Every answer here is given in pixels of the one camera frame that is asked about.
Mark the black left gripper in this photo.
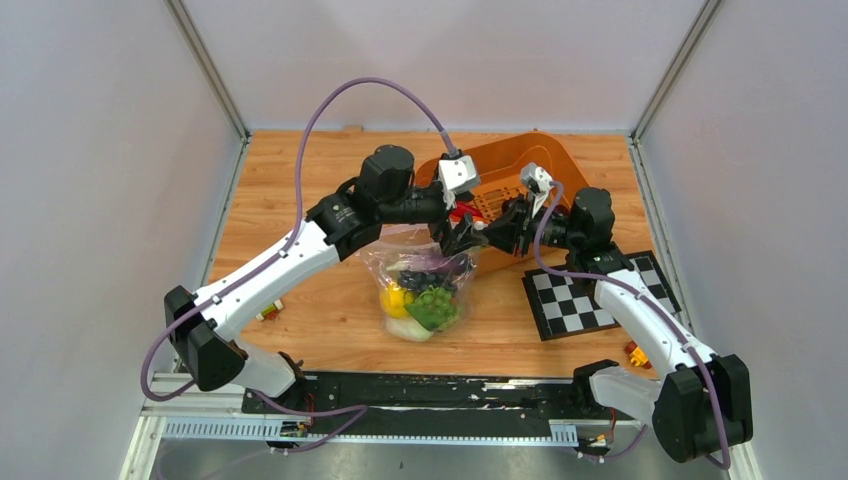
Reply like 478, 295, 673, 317
380, 182, 489, 256

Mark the yellow toy lemon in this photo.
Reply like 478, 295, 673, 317
380, 282, 416, 319

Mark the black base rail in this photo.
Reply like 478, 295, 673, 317
277, 371, 640, 441

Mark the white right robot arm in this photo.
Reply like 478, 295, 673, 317
472, 187, 753, 470

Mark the white toy radish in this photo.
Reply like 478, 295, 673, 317
385, 317, 433, 342

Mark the yellow toy brick car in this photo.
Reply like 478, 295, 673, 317
624, 341, 652, 369

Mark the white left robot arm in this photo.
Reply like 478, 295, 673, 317
164, 145, 486, 413

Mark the green toy grape bunch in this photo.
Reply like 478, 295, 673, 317
404, 287, 465, 332

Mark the black toy grape bunch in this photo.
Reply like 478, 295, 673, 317
396, 270, 457, 294

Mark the red toy chili pepper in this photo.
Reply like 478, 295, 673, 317
450, 202, 484, 221

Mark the orange plastic basin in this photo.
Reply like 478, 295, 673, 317
413, 131, 591, 276

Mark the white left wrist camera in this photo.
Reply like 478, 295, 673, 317
436, 155, 481, 209

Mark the black white checkerboard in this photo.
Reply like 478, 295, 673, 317
522, 251, 681, 341

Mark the small toy on table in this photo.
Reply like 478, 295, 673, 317
255, 299, 284, 322

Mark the clear zip top bag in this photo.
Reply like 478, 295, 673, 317
357, 225, 480, 342

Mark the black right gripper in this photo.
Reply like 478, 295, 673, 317
479, 191, 582, 258

